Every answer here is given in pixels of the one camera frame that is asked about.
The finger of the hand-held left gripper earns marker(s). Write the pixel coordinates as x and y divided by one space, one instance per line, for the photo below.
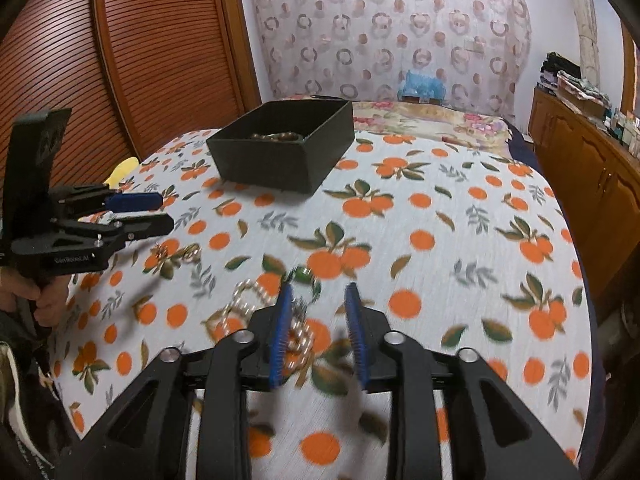
147 226
132 201

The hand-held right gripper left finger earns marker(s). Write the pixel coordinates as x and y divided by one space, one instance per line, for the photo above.
280 330

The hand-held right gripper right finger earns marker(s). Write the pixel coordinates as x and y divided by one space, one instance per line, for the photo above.
356 330

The black square box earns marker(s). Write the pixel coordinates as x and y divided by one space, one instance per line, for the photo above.
270 165

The person's left hand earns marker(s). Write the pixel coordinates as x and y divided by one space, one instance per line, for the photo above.
50 305

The yellow plush toy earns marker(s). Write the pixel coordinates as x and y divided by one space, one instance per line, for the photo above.
122 171

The orange fruit print tablecloth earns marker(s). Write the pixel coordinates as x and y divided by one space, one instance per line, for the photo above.
450 240

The wooden louvred wardrobe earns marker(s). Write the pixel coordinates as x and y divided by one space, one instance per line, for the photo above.
150 60

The person's dark jacket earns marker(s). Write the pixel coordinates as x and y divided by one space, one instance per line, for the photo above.
25 410

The floral bed blanket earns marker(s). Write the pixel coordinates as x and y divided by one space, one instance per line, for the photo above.
440 120

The dark blue bed sheet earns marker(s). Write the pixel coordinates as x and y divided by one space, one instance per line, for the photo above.
520 140

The blue plush on bed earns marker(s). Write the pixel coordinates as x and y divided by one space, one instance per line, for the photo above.
422 84

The long wooden cabinet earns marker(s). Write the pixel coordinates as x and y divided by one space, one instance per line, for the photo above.
585 180

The stack of patterned folded cloths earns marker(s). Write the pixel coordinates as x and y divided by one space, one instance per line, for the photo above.
582 92

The stack of dark folded clothes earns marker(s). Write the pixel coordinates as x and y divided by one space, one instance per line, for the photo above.
557 70

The group of toiletry bottles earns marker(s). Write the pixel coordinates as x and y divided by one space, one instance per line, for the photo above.
625 130

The beige tied window curtain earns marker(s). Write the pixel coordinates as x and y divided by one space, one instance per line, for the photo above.
585 25

